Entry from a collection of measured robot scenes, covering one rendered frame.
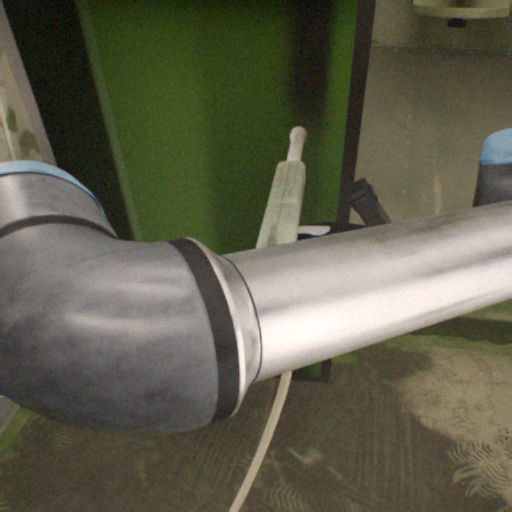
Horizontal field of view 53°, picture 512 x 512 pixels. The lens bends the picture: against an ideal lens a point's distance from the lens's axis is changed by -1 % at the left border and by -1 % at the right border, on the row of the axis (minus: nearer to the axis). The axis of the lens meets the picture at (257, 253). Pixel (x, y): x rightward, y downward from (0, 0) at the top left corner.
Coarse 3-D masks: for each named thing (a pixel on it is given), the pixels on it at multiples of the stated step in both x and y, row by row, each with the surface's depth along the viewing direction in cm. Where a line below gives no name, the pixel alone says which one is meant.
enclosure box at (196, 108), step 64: (0, 0) 80; (64, 0) 103; (128, 0) 111; (192, 0) 110; (256, 0) 108; (320, 0) 106; (64, 64) 105; (128, 64) 122; (192, 64) 120; (256, 64) 118; (320, 64) 116; (64, 128) 107; (128, 128) 134; (192, 128) 131; (256, 128) 129; (320, 128) 127; (128, 192) 146; (192, 192) 146; (256, 192) 143; (320, 192) 140
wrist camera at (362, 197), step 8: (352, 184) 70; (360, 184) 69; (368, 184) 69; (352, 192) 68; (360, 192) 68; (368, 192) 68; (352, 200) 68; (360, 200) 68; (368, 200) 68; (376, 200) 69; (360, 208) 68; (368, 208) 68; (376, 208) 68; (360, 216) 69; (368, 216) 69; (376, 216) 69; (384, 216) 71; (368, 224) 70; (376, 224) 69
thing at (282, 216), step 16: (288, 160) 90; (288, 176) 82; (304, 176) 87; (272, 192) 78; (288, 192) 77; (272, 208) 74; (288, 208) 73; (272, 224) 66; (288, 224) 69; (272, 240) 64; (288, 240) 66
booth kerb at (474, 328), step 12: (444, 324) 214; (456, 324) 212; (468, 324) 211; (480, 324) 210; (492, 324) 210; (504, 324) 209; (456, 336) 215; (468, 336) 214; (480, 336) 213; (492, 336) 212; (504, 336) 212
